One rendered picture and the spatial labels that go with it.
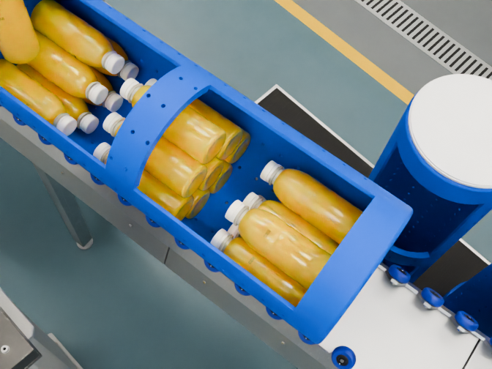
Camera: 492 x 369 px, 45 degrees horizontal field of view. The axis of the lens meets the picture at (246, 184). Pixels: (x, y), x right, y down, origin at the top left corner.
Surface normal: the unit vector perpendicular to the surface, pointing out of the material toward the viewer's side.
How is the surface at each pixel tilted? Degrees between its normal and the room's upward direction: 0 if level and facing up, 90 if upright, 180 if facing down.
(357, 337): 0
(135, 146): 42
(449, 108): 0
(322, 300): 51
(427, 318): 0
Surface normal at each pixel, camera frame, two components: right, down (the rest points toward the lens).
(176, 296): 0.07, -0.44
